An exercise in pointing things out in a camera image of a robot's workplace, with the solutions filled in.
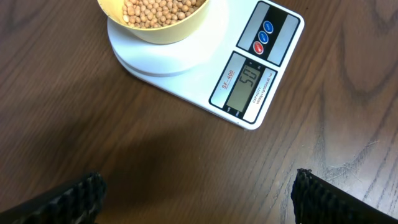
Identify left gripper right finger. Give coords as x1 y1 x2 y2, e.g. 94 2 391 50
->
290 168 397 224

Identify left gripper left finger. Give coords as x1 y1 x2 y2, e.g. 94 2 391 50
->
1 172 107 224

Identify soybeans in bowl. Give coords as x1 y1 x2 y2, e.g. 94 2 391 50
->
122 0 206 29

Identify white digital kitchen scale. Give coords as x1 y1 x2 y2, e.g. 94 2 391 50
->
107 0 305 130

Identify pale yellow bowl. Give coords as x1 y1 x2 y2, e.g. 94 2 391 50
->
98 0 209 44

